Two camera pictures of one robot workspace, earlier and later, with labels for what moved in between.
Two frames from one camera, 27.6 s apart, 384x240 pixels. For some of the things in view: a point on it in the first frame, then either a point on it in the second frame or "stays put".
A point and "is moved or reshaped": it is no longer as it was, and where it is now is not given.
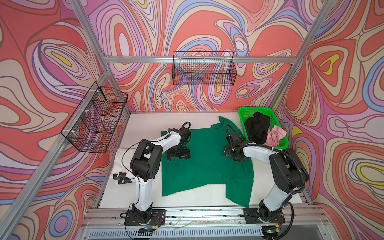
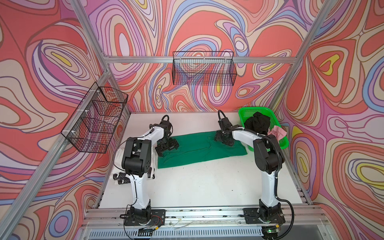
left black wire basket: x=93 y=125 stays put
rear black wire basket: x=206 y=68 stays put
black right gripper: x=227 y=153 to x=218 y=137
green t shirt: x=207 y=165 is moved or reshaped
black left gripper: x=187 y=154 to x=161 y=150
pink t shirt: x=274 y=135 stays put
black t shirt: x=257 y=127 stays put
